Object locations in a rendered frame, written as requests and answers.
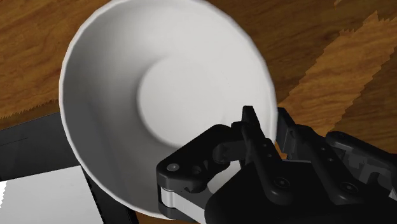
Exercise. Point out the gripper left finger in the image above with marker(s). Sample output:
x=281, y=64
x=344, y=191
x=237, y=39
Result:
x=189, y=155

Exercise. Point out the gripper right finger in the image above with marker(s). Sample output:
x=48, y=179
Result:
x=313, y=145

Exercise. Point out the white bowl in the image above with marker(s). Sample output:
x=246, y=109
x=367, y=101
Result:
x=124, y=77

